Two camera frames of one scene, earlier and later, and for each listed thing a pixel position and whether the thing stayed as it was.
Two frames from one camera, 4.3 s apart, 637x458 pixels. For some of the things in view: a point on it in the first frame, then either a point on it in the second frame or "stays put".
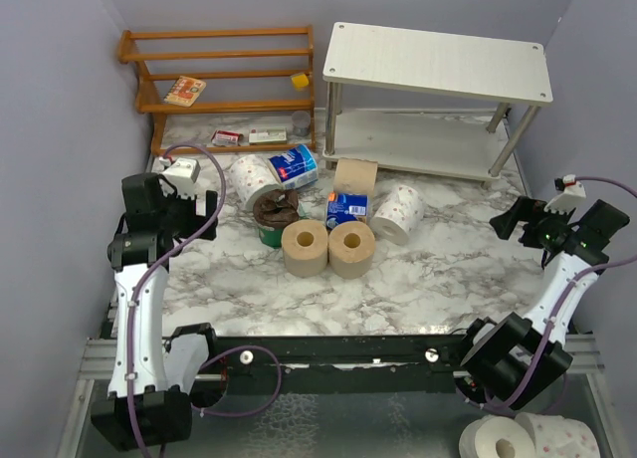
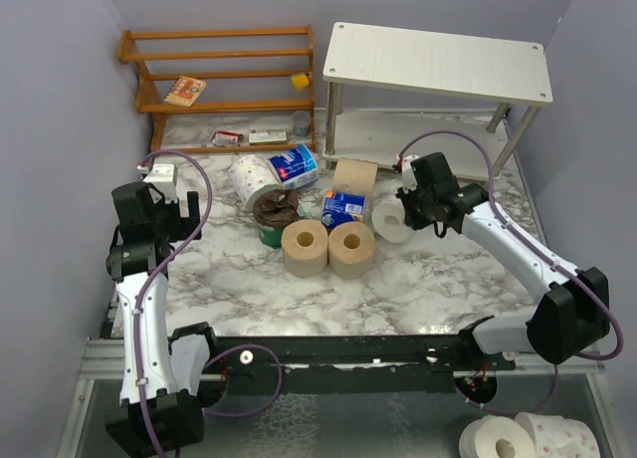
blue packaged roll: [346, 207] stays put
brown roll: [305, 247] stays put
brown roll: [351, 246] stays put
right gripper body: [544, 228] → [417, 207]
